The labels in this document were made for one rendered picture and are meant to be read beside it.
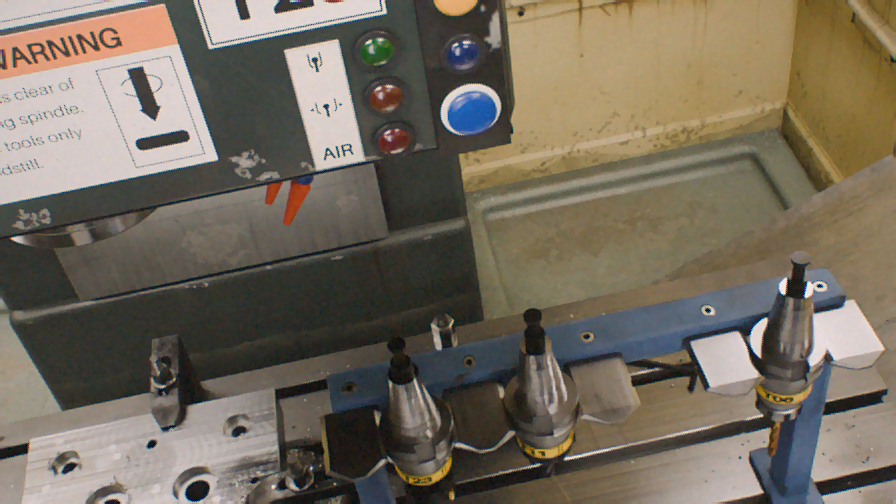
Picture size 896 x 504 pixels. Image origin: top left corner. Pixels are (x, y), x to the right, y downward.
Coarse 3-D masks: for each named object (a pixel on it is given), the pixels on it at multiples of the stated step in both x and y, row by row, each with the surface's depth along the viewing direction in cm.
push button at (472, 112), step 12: (456, 96) 64; (468, 96) 63; (480, 96) 63; (456, 108) 64; (468, 108) 64; (480, 108) 64; (492, 108) 64; (456, 120) 64; (468, 120) 64; (480, 120) 64; (492, 120) 65; (468, 132) 65; (480, 132) 65
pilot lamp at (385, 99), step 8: (384, 88) 62; (392, 88) 62; (376, 96) 62; (384, 96) 62; (392, 96) 62; (400, 96) 63; (376, 104) 63; (384, 104) 63; (392, 104) 63; (400, 104) 63; (384, 112) 63
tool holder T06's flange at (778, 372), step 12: (756, 336) 95; (816, 336) 94; (756, 348) 94; (816, 348) 93; (756, 360) 94; (768, 360) 93; (780, 360) 92; (804, 360) 92; (816, 360) 92; (768, 372) 94; (780, 372) 92; (792, 372) 93; (804, 372) 93; (816, 372) 93; (780, 384) 93
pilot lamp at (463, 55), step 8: (464, 40) 61; (456, 48) 61; (464, 48) 61; (472, 48) 61; (448, 56) 62; (456, 56) 61; (464, 56) 61; (472, 56) 62; (456, 64) 62; (464, 64) 62; (472, 64) 62
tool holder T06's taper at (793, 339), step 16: (784, 288) 89; (784, 304) 89; (800, 304) 89; (768, 320) 92; (784, 320) 90; (800, 320) 90; (768, 336) 92; (784, 336) 91; (800, 336) 91; (768, 352) 93; (784, 352) 92; (800, 352) 92
